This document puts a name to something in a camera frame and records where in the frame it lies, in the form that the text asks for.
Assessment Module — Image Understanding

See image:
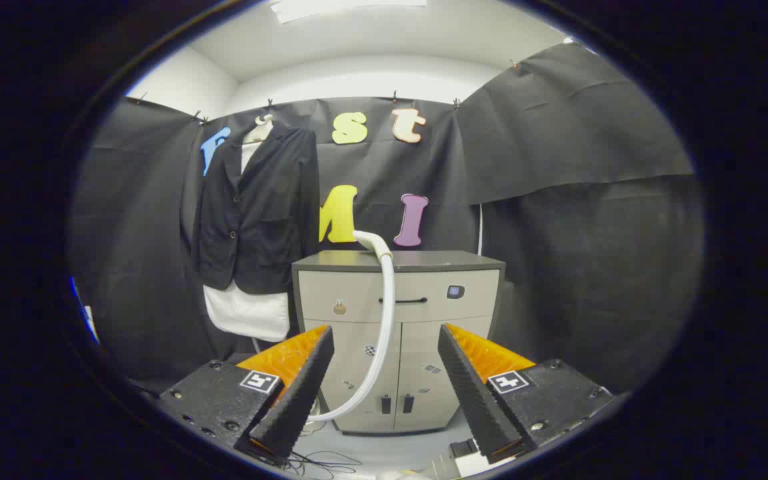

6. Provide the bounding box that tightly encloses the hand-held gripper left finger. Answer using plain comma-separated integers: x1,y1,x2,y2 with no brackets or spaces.
156,325,335,467

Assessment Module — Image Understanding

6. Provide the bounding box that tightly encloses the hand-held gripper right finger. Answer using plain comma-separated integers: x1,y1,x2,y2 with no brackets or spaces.
437,323,615,465

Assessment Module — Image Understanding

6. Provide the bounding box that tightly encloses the white shirt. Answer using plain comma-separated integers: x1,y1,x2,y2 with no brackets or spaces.
203,140,291,343

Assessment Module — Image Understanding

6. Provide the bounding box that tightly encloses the white garment steamer head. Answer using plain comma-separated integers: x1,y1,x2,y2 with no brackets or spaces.
307,230,398,423

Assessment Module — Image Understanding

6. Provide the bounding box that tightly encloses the black jacket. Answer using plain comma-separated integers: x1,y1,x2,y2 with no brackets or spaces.
181,123,321,295

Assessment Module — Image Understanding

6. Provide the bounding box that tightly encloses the cream clothes hanger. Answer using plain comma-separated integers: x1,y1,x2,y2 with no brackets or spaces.
244,113,275,144

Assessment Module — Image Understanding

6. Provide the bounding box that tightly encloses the grey cabinet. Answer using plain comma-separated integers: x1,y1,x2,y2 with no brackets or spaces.
291,250,506,436

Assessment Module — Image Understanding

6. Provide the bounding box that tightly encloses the black backdrop cloth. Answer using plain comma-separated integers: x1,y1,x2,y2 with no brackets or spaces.
67,41,705,394

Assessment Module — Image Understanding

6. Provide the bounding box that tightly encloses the ceiling light panel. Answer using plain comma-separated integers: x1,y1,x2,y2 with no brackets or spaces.
269,0,428,24

